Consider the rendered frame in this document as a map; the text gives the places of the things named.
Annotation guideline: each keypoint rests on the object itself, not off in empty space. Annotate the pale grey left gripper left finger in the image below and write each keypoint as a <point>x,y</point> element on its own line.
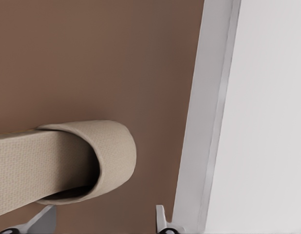
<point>39,220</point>

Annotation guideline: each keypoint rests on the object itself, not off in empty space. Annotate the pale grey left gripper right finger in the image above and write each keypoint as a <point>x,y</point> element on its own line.
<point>162,219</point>

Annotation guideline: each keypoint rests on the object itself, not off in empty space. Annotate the beige fabric slipper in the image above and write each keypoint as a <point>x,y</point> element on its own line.
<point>67,161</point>

